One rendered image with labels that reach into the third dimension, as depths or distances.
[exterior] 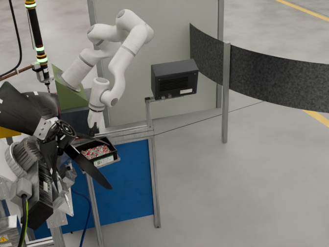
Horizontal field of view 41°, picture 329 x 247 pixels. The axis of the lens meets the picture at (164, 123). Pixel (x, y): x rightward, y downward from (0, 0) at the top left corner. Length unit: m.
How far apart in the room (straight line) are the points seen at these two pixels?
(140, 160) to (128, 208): 0.40
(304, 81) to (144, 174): 1.39
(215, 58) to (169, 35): 0.53
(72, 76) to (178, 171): 1.36
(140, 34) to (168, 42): 1.81
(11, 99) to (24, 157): 0.28
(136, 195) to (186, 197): 0.58
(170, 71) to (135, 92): 1.73
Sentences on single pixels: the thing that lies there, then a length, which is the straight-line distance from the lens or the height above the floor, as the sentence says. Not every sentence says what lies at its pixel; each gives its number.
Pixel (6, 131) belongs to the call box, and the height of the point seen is 1.02.
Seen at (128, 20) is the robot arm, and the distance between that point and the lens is 2.46.
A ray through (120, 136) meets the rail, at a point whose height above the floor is 0.84.
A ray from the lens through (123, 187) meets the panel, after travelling 2.99.
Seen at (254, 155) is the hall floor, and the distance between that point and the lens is 3.95.
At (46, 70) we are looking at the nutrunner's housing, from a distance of 2.09.
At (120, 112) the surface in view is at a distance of 4.33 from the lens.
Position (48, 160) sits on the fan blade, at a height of 1.28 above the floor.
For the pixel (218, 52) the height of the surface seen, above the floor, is 0.84.
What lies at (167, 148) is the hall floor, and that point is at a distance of 4.02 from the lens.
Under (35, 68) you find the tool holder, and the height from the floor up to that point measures 1.52.
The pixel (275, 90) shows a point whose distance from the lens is 3.56.
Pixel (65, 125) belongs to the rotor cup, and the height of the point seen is 1.23.
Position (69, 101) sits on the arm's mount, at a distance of 2.88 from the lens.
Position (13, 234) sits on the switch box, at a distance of 2.29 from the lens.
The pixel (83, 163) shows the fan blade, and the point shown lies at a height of 1.06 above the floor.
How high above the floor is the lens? 2.34
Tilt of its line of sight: 32 degrees down
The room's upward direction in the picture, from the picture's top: 3 degrees counter-clockwise
